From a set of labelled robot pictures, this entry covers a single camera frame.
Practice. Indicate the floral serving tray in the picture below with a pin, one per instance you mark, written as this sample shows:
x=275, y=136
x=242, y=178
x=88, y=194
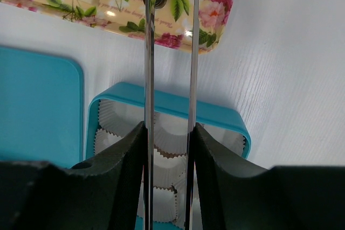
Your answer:
x=173, y=22

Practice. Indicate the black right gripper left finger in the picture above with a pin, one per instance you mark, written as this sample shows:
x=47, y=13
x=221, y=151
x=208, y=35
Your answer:
x=101, y=192

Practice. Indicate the teal tin lid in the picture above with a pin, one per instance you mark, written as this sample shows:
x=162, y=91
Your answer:
x=42, y=108

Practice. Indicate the white paper cup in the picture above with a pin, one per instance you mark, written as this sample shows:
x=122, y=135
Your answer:
x=168, y=171
x=119, y=118
x=170, y=133

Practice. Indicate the metal tongs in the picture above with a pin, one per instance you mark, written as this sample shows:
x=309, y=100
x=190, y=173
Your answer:
x=149, y=116

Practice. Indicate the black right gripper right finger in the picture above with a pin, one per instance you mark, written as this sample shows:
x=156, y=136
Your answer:
x=234, y=193

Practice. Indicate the teal tin box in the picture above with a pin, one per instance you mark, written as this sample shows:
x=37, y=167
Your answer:
x=224, y=124

